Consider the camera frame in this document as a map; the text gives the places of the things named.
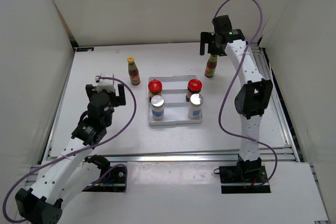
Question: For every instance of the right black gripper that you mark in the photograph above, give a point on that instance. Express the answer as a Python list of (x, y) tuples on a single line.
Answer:
[(207, 38)]

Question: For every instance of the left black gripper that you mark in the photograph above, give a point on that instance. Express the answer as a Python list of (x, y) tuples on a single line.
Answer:
[(121, 94)]

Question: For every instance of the tall yellow-cap sauce bottle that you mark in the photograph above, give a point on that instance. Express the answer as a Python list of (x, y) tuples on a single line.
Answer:
[(211, 66), (133, 71)]

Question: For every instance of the red-lid sauce jar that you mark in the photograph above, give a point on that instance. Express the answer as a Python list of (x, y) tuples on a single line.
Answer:
[(155, 88), (194, 86)]

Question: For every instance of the silver-lid white shaker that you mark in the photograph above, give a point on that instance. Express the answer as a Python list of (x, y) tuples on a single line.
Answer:
[(195, 106), (157, 107)]

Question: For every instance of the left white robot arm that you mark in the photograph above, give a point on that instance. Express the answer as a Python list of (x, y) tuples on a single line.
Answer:
[(75, 169)]

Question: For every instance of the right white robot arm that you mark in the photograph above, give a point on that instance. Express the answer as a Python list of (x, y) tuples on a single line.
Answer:
[(254, 95)]

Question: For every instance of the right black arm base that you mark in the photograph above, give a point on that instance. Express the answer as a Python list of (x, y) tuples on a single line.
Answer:
[(232, 183)]

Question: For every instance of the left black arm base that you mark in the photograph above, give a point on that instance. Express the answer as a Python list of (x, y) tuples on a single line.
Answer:
[(115, 181)]

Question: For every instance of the left black corner label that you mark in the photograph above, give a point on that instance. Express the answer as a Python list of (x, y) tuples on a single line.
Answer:
[(85, 49)]

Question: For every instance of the white divided organizer tray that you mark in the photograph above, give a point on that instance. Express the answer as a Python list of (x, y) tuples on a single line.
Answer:
[(175, 105)]

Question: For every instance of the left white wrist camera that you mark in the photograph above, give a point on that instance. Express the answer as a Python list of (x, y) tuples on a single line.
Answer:
[(105, 85)]

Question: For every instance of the aluminium front rail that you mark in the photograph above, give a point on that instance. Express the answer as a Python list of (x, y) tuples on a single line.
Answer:
[(283, 154)]

